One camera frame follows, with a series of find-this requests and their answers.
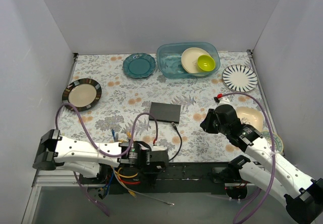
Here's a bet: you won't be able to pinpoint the red ethernet cable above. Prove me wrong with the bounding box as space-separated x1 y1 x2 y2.
117 168 141 186

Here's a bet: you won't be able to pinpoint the black ethernet cable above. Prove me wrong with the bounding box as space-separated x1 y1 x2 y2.
168 122 183 162

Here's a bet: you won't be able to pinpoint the black network switch box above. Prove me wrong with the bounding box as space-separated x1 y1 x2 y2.
149 102 181 124

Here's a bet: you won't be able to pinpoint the blue ethernet cable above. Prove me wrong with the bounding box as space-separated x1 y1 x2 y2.
100 129 119 197

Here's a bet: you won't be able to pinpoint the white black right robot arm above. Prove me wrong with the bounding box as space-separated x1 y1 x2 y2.
200 104 322 223

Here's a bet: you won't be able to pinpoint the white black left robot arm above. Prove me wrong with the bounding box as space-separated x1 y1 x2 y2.
32 129 169 184

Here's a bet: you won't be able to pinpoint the cream square dish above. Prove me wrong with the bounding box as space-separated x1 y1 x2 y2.
236 106 263 132

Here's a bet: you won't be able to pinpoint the yellow flower patterned bowl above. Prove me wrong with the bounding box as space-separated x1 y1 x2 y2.
262 131 284 154

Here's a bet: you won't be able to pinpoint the white plate blue stripes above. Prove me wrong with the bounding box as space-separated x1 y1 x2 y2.
222 65 258 93

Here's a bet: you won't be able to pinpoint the floral patterned table mat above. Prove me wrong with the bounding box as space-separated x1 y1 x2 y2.
59 54 264 162

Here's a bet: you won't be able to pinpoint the lime green bowl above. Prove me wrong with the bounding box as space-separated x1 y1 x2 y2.
197 54 216 72

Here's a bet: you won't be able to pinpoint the cream plate in tub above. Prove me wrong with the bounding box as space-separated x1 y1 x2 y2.
181 47 210 74

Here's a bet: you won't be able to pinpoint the blue transparent plastic tub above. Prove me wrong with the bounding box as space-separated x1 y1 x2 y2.
156 42 221 79

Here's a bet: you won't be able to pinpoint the teal scalloped plate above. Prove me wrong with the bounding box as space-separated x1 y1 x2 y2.
123 53 156 79

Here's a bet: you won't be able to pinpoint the brown rimmed cream plate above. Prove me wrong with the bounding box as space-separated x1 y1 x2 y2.
62 78 102 111

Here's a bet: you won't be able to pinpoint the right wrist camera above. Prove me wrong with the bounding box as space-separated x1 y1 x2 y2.
214 94 231 107

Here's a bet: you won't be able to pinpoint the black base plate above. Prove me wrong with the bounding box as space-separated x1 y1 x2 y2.
78 162 263 194

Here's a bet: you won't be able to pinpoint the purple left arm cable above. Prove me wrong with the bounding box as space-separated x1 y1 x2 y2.
55 102 159 217

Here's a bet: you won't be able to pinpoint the aluminium frame rail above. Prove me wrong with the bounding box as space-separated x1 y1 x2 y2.
22 171 88 223

